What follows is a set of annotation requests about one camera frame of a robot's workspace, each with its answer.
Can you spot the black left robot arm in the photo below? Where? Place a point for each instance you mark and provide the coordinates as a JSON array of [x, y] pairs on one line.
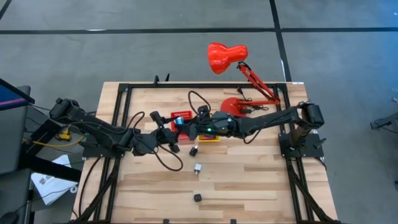
[[93, 126]]

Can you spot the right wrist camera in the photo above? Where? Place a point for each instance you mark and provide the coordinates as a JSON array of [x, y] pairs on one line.
[[203, 110]]

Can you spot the grey desk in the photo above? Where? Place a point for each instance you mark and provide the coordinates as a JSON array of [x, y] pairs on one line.
[[12, 140], [15, 193]]

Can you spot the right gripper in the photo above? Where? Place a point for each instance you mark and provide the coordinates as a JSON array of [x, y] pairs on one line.
[[217, 126]]

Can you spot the black clamp lever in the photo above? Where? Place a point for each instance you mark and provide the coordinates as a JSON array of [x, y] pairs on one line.
[[320, 143]]

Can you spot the black charger with prongs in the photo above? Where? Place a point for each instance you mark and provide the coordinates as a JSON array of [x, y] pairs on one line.
[[193, 151]]

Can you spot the red plastic basket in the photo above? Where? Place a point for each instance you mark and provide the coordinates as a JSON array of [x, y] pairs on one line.
[[186, 114]]

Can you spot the black floor beam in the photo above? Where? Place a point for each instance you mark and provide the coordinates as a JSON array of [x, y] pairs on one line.
[[53, 169]]

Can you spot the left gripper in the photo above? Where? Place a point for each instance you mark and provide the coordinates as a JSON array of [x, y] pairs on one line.
[[165, 137]]

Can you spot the black computer mouse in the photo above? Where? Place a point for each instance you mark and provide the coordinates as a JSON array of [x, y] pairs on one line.
[[7, 218]]

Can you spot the black cube charger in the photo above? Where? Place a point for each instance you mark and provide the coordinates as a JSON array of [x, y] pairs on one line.
[[197, 197]]

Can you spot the monitor with blue screen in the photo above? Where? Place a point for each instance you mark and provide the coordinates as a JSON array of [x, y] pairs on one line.
[[12, 99]]

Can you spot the white charger with prongs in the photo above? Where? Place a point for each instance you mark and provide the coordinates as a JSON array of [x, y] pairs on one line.
[[197, 169]]

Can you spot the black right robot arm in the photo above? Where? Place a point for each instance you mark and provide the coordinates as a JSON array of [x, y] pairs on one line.
[[270, 119]]

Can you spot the grey stand foot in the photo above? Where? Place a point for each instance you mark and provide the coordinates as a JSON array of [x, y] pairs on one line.
[[392, 119]]

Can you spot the blue and white charger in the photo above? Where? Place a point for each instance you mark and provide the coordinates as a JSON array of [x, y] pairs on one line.
[[179, 120]]

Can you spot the yellow plastic basket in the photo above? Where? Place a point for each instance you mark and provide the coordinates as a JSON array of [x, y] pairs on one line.
[[214, 139]]

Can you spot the red desk lamp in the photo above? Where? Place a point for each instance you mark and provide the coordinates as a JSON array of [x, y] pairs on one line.
[[225, 56]]

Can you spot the white paper sheets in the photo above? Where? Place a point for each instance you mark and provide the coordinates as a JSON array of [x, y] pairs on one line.
[[51, 186]]

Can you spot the black aluminium rig frame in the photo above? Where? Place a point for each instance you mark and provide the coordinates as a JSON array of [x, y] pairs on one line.
[[186, 85]]

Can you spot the black table edge clamp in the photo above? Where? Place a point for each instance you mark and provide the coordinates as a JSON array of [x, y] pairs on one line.
[[233, 221], [166, 221]]

